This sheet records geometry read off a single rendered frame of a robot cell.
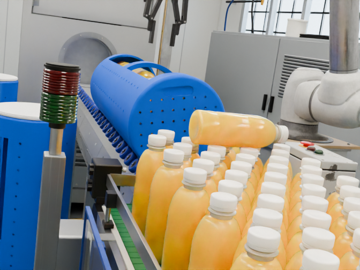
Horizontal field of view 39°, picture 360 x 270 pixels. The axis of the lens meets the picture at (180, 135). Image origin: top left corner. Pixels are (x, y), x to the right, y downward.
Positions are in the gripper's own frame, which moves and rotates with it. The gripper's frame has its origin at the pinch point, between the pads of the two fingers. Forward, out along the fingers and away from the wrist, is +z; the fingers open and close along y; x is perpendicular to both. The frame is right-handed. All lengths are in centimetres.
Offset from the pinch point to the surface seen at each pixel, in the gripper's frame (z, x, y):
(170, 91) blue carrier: 15.0, 23.5, 1.6
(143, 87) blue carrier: 15.0, 20.9, 8.8
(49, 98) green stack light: 14, 69, 36
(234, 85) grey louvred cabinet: 29, -233, -128
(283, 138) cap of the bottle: 19, 58, -16
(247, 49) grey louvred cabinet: -2, -222, -129
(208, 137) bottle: 20, 60, 3
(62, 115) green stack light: 17, 69, 33
